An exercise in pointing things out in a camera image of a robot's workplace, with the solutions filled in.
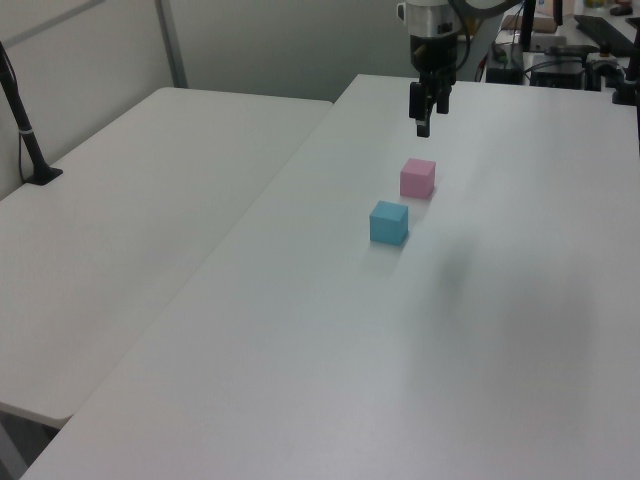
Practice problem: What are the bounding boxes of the black camera stand pole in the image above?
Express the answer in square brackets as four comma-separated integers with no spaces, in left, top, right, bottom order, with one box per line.
[0,40,64,187]

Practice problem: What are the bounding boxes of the blue cube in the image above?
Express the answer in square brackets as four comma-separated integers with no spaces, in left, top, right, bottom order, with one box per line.
[368,199,410,248]

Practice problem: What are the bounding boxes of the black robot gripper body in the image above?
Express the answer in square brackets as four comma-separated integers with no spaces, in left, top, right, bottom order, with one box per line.
[409,32,460,86]

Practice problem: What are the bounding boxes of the black clamp stand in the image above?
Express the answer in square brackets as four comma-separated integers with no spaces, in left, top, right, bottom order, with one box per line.
[610,29,640,106]

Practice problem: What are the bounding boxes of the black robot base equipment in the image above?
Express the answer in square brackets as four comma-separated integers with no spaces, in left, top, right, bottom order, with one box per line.
[485,43,617,93]

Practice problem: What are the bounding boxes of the pink cube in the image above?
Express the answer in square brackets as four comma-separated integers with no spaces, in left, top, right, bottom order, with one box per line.
[399,157,437,200]

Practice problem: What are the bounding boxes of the black keyboard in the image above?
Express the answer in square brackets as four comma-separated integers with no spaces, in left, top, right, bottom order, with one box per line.
[572,14,635,56]

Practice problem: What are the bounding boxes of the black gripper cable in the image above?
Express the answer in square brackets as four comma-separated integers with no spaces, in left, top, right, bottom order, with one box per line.
[447,0,484,84]

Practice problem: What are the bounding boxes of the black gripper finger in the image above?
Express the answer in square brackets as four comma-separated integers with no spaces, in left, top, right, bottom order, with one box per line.
[408,74,435,138]
[433,72,455,115]

